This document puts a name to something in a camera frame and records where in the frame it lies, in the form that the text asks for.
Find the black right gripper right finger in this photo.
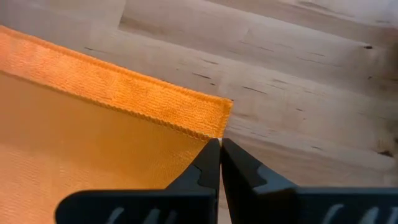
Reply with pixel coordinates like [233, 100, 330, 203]
[221, 138, 398, 224]

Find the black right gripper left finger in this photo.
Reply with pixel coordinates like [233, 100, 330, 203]
[55, 138, 221, 224]

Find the orange microfiber towel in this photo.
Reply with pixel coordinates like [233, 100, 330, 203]
[0, 24, 234, 224]

